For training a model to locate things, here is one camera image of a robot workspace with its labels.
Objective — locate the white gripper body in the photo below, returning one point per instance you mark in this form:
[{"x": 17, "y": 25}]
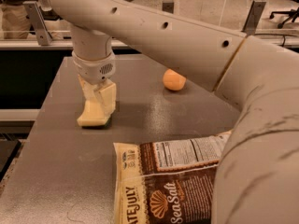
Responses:
[{"x": 93, "y": 69}]

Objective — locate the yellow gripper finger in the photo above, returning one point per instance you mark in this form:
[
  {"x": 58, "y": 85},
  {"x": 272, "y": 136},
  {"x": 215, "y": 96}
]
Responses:
[
  {"x": 105, "y": 96},
  {"x": 87, "y": 92}
]

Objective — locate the yellow sponge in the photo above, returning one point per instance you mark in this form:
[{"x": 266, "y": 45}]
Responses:
[{"x": 94, "y": 114}]

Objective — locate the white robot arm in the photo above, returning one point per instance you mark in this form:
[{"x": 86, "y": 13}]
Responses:
[{"x": 257, "y": 181}]

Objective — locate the orange ball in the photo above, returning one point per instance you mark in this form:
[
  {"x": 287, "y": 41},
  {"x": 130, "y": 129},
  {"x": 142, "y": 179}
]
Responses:
[{"x": 173, "y": 80}]

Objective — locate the person in beige trousers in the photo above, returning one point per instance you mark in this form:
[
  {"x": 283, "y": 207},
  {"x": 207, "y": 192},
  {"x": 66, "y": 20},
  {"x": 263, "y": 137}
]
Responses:
[{"x": 15, "y": 21}]

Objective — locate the brown sea salt chip bag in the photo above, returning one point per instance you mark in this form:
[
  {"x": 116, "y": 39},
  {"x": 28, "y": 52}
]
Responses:
[{"x": 167, "y": 182}]

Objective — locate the glass barrier panel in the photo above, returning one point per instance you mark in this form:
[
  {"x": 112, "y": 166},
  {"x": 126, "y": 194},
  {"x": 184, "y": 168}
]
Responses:
[{"x": 225, "y": 13}]

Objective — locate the black chair base right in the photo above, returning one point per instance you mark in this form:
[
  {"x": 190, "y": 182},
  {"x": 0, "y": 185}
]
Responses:
[{"x": 290, "y": 15}]

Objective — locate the left metal bracket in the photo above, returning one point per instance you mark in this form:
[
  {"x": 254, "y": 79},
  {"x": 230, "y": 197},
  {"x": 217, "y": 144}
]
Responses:
[{"x": 35, "y": 16}]

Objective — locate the metal bracket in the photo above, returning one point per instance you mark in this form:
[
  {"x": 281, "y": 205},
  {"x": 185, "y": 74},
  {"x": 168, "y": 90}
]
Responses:
[
  {"x": 35, "y": 16},
  {"x": 168, "y": 6},
  {"x": 253, "y": 18}
]

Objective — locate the middle metal bracket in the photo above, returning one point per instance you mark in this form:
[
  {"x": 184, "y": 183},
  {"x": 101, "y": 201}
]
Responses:
[{"x": 168, "y": 6}]

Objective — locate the right metal bracket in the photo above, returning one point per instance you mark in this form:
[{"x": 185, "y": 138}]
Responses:
[{"x": 253, "y": 18}]

